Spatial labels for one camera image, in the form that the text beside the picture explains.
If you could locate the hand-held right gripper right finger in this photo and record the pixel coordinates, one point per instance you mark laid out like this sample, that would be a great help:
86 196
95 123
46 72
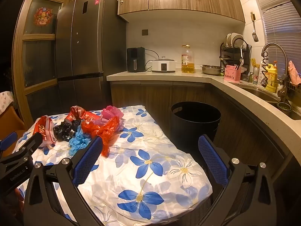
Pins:
212 160

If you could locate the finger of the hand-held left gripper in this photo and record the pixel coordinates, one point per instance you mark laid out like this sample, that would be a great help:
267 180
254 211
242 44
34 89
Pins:
9 138
29 146

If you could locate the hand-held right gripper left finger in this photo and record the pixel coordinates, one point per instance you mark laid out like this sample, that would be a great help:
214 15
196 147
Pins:
88 160

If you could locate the blue plastic bag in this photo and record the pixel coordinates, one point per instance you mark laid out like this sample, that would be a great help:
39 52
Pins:
78 143

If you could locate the red snack packet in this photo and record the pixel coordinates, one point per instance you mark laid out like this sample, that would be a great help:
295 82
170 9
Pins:
42 129

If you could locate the orange-red plastic bag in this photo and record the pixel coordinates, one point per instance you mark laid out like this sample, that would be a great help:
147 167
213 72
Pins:
105 129

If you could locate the black plastic bag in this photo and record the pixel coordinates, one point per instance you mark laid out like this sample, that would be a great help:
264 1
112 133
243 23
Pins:
62 131

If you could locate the black trash bin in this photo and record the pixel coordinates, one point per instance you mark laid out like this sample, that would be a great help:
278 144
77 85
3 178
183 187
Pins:
192 127

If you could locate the light purple plastic bag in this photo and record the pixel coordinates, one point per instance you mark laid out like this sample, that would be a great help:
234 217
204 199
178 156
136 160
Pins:
100 122

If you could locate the red wrapper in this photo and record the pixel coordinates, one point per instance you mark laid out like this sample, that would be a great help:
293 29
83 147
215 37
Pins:
76 113

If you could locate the pink plastic bag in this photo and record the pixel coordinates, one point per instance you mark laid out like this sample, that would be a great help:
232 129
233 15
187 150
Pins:
112 113

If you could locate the orange wooden chair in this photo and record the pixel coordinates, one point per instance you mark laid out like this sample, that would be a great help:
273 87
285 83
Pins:
9 120

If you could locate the white patterned cloth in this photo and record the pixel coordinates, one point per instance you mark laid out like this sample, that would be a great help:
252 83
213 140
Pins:
5 101

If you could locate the blue floral blanket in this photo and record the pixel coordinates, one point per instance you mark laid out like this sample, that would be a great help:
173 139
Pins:
141 169

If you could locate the steel sink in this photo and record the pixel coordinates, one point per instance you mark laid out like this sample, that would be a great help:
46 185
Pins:
261 93

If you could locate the kitchen counter cabinet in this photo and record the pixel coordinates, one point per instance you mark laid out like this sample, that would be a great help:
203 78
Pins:
141 94

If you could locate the pink utensil holder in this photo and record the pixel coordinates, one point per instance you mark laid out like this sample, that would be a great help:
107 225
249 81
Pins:
232 75

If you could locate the sink drain strainer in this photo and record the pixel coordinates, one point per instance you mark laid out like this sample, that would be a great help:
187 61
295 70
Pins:
284 106

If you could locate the steel basin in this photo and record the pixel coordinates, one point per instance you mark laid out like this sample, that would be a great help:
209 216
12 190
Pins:
210 70

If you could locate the beer can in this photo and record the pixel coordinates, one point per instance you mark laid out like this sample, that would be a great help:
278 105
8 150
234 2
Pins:
256 76

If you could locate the cooking oil bottle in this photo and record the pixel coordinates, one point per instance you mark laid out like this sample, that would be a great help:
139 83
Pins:
188 63

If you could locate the yellow detergent bottle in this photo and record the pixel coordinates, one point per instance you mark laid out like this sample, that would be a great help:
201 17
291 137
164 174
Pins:
271 77

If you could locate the wooden glass door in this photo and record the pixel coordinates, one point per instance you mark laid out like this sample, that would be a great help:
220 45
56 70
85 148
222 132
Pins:
37 37

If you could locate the metal sink rack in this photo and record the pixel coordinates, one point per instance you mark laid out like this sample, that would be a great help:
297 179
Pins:
285 84

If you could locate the white electric cooker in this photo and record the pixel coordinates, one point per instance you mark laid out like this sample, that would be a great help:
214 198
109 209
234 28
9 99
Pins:
163 66

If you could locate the dark steel refrigerator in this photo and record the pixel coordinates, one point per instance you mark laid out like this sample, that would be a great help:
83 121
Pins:
89 51

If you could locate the black dish rack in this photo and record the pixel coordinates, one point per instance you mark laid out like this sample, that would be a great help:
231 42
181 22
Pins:
232 51

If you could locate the black air fryer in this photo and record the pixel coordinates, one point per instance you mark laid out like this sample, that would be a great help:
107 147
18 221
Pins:
135 58

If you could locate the pink cloth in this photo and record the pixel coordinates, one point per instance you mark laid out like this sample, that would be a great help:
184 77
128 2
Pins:
294 73

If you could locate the white plate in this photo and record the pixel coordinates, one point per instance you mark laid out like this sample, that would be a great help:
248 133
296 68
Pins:
237 38
228 39

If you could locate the red door decoration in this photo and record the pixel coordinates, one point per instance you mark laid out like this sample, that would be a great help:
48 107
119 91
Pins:
43 16

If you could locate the hanging metal spatula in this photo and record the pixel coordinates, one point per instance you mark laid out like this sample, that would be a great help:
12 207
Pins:
255 36

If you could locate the steel faucet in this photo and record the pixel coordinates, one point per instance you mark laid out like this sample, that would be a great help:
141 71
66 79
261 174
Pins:
275 44

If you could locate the window blinds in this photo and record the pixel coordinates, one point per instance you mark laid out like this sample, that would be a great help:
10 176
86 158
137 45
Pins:
279 16

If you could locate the dark wall socket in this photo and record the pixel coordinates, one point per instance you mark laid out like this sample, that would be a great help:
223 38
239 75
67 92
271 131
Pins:
145 32

